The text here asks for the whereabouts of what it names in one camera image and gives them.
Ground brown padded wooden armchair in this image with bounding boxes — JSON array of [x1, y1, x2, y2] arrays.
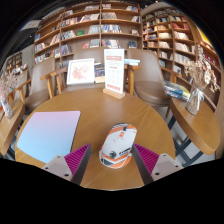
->
[[13, 56, 56, 114], [126, 48, 174, 118], [40, 46, 141, 98]]

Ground round wooden side table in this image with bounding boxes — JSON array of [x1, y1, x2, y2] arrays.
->
[[0, 99, 26, 158], [169, 97, 222, 168]]

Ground white orange sign, wooden base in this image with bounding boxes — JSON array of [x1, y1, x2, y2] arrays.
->
[[102, 48, 126, 100]]

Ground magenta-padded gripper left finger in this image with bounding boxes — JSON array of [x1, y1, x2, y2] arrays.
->
[[40, 143, 92, 186]]

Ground distant wooden bookshelf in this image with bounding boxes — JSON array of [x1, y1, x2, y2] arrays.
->
[[4, 51, 24, 73]]

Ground glass vase, pink dried flowers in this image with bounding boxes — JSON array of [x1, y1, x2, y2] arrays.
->
[[0, 68, 21, 120]]

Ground white framed pink print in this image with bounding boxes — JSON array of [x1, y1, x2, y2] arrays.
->
[[65, 58, 96, 86]]

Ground tall wooden bookshelf, yellow poster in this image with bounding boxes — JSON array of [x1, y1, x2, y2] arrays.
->
[[139, 6, 224, 111]]

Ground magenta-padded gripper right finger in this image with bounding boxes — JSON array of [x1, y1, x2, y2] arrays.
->
[[131, 143, 184, 186]]

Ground white and orange computer mouse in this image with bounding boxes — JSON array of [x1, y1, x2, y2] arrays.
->
[[98, 122, 138, 170]]

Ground blue and yellow book stack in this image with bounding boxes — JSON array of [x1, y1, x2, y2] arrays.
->
[[163, 79, 192, 102]]

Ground pastel blue pink mouse pad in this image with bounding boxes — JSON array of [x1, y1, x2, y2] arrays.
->
[[16, 110, 82, 164]]

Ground wide wooden bookshelf with books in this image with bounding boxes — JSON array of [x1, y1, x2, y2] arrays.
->
[[33, 3, 142, 68]]

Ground dark cover book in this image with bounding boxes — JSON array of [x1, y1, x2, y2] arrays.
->
[[93, 63, 106, 84]]

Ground glass vase, beige dried flowers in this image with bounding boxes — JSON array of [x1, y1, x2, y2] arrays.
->
[[183, 43, 221, 116]]

